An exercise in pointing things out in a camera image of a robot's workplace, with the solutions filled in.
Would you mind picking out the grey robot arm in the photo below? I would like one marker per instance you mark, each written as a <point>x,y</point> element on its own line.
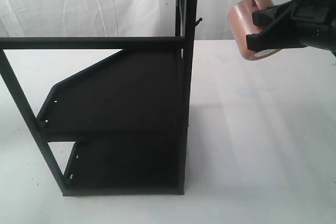
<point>294,24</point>

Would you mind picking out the black metal shelf rack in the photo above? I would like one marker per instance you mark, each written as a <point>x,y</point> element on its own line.
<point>119,126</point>

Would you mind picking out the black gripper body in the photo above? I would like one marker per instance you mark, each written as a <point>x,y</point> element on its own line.
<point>312,24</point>

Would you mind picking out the white backdrop curtain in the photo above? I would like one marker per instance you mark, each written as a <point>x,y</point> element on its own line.
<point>110,18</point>

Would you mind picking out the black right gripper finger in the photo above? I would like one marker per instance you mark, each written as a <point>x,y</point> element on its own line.
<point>265,17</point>

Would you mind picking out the black hook on rack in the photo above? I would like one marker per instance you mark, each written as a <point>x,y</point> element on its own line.
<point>198,21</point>

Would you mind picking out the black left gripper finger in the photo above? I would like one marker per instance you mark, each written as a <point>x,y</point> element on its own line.
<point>278,35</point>

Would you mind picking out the pink ceramic mug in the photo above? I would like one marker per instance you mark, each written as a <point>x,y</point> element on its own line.
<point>241,24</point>

